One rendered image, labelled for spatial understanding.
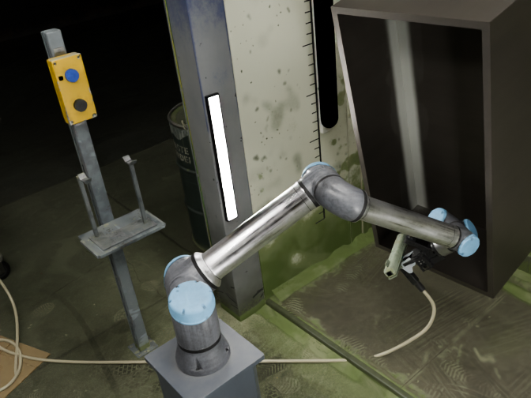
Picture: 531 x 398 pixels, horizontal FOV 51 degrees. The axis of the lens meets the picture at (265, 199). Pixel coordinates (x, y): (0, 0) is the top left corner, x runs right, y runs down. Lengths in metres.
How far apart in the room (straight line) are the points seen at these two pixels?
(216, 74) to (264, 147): 0.47
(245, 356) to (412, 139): 1.30
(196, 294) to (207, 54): 1.05
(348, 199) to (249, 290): 1.31
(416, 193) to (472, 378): 0.90
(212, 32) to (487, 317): 1.90
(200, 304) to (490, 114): 1.10
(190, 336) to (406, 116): 1.41
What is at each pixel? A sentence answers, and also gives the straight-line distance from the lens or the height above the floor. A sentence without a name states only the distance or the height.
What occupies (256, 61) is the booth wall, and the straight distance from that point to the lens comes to 2.59.
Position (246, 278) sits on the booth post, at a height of 0.26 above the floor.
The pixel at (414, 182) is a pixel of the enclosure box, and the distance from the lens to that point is 2.87.
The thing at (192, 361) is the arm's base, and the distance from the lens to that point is 1.95.
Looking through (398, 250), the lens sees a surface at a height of 0.59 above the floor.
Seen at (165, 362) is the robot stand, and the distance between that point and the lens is 2.06.
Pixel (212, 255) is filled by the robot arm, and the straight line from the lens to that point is 1.98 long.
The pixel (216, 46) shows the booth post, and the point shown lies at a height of 1.46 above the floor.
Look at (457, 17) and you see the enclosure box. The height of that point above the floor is 1.63.
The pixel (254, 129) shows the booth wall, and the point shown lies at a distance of 2.66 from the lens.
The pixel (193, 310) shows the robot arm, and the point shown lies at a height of 0.90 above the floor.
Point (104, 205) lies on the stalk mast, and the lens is 2.59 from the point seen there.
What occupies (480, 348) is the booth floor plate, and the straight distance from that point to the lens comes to 2.90.
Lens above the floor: 2.06
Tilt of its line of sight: 30 degrees down
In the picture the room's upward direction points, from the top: 7 degrees counter-clockwise
